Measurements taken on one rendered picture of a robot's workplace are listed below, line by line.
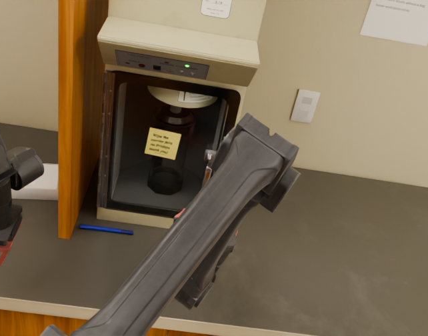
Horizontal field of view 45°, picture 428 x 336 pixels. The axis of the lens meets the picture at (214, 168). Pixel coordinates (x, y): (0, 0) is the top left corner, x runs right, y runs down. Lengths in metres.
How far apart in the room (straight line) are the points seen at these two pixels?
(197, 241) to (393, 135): 1.37
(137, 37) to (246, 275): 0.66
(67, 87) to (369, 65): 0.96
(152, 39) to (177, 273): 0.62
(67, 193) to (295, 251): 0.63
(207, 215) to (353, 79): 1.21
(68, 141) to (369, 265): 0.88
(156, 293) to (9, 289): 0.79
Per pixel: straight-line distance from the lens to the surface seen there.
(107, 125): 1.26
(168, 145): 1.26
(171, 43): 1.06
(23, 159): 1.04
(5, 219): 1.05
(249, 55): 1.07
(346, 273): 1.48
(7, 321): 1.39
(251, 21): 1.14
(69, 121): 1.18
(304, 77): 1.68
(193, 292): 0.95
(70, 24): 1.08
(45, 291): 1.28
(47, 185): 1.50
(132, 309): 0.53
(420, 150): 1.92
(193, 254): 0.54
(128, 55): 1.09
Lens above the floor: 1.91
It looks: 35 degrees down
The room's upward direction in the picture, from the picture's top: 12 degrees clockwise
